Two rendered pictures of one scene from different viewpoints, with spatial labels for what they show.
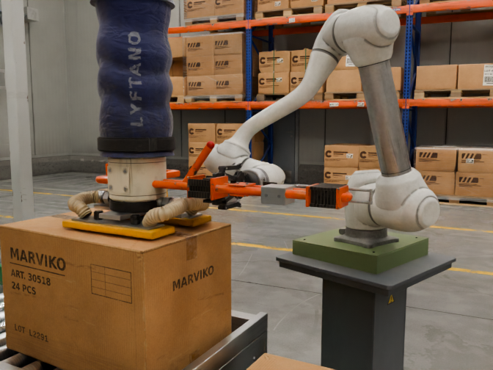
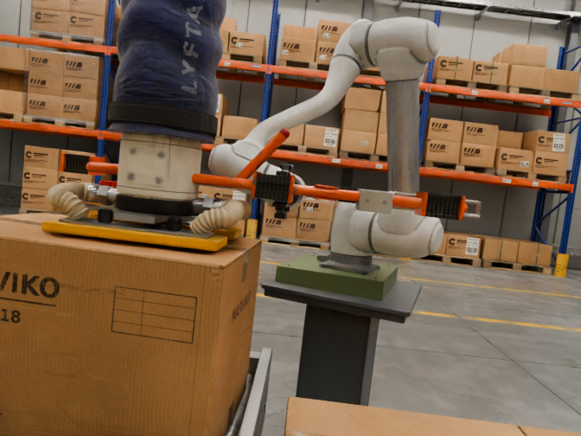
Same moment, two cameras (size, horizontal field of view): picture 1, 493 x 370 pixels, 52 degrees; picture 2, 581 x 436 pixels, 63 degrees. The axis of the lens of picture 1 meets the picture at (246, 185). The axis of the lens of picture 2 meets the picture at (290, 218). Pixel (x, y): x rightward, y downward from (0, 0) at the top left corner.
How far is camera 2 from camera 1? 0.72 m
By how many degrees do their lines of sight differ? 26
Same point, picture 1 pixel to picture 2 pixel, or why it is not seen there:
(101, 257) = (139, 275)
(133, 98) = (188, 53)
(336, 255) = (333, 282)
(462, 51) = not seen: hidden behind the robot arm
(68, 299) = (58, 343)
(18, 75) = not seen: outside the picture
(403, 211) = (416, 236)
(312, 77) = (339, 84)
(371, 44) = (415, 57)
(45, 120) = not seen: outside the picture
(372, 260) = (377, 287)
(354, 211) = (348, 235)
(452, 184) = (294, 228)
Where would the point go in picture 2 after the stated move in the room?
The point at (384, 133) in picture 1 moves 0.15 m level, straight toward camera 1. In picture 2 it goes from (405, 154) to (428, 151)
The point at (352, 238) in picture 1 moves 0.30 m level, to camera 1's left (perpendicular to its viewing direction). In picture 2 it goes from (343, 264) to (265, 262)
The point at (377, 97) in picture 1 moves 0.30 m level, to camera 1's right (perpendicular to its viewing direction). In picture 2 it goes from (406, 115) to (476, 130)
